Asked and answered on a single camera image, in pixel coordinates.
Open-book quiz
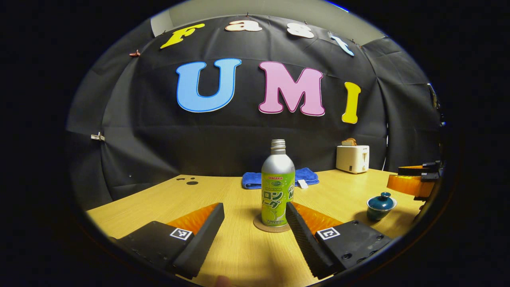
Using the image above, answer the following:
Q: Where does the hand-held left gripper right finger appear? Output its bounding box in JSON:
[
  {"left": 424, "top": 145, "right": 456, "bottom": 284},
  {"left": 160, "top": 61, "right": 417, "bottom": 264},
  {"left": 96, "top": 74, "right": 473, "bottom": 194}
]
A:
[{"left": 285, "top": 202, "right": 393, "bottom": 279}]

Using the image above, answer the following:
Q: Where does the teal teacup lid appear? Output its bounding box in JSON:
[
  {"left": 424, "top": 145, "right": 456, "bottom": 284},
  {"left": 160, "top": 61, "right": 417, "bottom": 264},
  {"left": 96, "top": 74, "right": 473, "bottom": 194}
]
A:
[{"left": 369, "top": 192, "right": 396, "bottom": 210}]

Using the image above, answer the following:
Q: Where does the black backdrop cloth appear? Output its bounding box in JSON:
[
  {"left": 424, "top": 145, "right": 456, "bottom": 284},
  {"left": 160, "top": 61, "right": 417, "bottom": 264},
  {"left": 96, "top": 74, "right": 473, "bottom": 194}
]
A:
[{"left": 66, "top": 14, "right": 443, "bottom": 211}]

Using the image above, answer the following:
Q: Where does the folded blue towel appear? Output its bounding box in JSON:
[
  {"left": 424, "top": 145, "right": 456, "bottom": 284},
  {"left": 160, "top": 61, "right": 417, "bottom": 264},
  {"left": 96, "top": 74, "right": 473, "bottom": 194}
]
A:
[{"left": 242, "top": 167, "right": 320, "bottom": 189}]

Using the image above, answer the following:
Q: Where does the white toaster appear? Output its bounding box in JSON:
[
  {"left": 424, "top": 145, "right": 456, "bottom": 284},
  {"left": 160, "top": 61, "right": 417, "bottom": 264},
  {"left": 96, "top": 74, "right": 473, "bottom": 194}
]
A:
[{"left": 336, "top": 145, "right": 370, "bottom": 174}]

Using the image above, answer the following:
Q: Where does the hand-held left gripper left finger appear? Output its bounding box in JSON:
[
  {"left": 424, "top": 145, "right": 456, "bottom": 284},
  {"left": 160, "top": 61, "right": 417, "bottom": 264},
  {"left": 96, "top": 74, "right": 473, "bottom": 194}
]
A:
[{"left": 110, "top": 202, "right": 225, "bottom": 279}]

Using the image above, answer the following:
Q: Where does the teal teacup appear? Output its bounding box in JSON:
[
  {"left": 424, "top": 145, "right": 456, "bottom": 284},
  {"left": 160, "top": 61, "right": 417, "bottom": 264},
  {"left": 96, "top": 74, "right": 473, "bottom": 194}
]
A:
[{"left": 367, "top": 197, "right": 398, "bottom": 222}]

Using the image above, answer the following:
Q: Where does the round brown coaster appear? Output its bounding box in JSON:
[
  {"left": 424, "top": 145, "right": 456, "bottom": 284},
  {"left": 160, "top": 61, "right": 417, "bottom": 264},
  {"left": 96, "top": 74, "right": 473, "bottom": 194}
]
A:
[{"left": 253, "top": 214, "right": 291, "bottom": 233}]

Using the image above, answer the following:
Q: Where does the silver green water bottle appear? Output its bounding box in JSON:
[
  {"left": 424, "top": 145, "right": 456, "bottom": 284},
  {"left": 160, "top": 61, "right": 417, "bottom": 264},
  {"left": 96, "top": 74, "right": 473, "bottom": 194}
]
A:
[{"left": 261, "top": 139, "right": 296, "bottom": 228}]

